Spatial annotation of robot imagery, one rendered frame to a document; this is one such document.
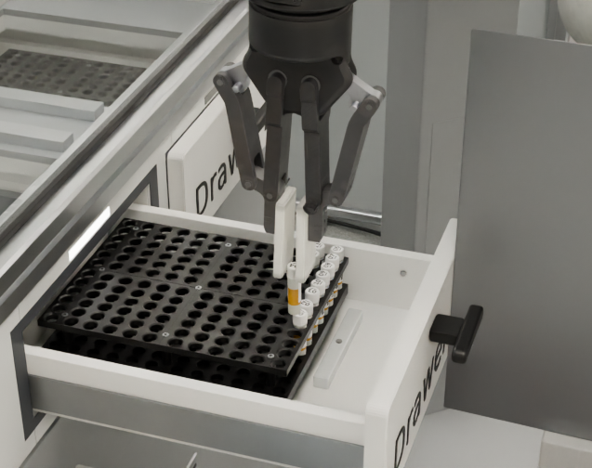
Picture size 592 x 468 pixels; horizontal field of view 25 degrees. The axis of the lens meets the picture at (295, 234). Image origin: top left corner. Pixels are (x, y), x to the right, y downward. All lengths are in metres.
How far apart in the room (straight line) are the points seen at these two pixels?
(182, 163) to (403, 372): 0.40
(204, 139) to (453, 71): 0.74
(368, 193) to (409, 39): 0.95
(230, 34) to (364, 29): 1.34
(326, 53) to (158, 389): 0.31
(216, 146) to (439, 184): 0.77
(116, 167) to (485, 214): 0.33
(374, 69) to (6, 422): 1.81
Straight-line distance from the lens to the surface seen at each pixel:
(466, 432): 2.38
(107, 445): 1.34
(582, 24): 1.34
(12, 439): 1.15
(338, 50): 0.97
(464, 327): 1.12
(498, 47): 1.08
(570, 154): 1.11
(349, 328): 1.22
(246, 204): 1.61
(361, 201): 2.97
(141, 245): 1.25
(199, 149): 1.37
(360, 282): 1.27
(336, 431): 1.06
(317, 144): 1.01
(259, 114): 1.45
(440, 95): 2.06
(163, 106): 1.31
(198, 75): 1.39
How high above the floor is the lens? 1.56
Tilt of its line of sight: 32 degrees down
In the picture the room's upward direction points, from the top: straight up
